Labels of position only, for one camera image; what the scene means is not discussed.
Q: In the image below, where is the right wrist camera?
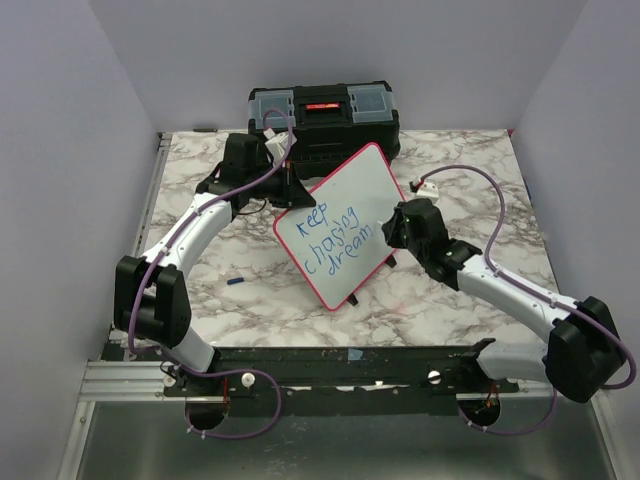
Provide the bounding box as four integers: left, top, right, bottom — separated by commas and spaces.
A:
409, 179, 440, 204

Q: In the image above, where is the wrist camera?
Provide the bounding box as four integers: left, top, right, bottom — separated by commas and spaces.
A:
263, 129, 297, 162
409, 179, 440, 204

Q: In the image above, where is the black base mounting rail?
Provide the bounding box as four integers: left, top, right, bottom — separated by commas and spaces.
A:
164, 340, 519, 417

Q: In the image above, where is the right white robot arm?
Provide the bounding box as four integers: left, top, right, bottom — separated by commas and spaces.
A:
381, 198, 625, 403

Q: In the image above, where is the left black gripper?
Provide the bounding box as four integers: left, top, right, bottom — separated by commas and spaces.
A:
246, 161, 317, 209

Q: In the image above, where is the aluminium frame rail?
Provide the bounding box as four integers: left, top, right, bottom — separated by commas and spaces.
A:
79, 132, 174, 401

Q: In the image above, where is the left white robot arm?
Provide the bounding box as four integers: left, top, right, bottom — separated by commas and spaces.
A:
113, 130, 316, 395

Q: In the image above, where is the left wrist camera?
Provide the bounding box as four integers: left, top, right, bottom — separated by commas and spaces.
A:
263, 129, 297, 162

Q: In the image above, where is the black plastic toolbox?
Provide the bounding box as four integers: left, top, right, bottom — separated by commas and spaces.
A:
248, 80, 401, 180

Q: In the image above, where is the pink framed whiteboard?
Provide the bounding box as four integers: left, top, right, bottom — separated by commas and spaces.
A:
273, 143, 404, 311

